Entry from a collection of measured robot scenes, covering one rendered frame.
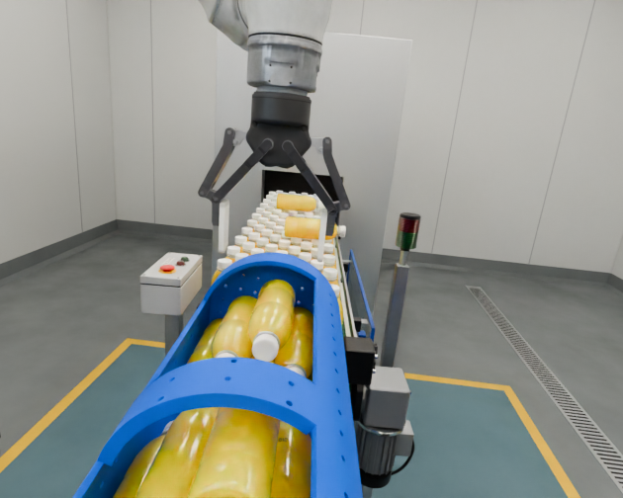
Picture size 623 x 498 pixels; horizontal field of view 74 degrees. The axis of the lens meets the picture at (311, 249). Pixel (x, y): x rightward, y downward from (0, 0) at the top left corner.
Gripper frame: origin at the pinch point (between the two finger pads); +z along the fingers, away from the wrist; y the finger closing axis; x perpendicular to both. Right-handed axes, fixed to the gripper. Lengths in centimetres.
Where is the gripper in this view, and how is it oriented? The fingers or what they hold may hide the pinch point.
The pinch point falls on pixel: (272, 247)
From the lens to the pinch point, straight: 57.9
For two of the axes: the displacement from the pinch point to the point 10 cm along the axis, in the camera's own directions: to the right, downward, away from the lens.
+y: 10.0, 0.9, 0.2
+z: -0.9, 9.6, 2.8
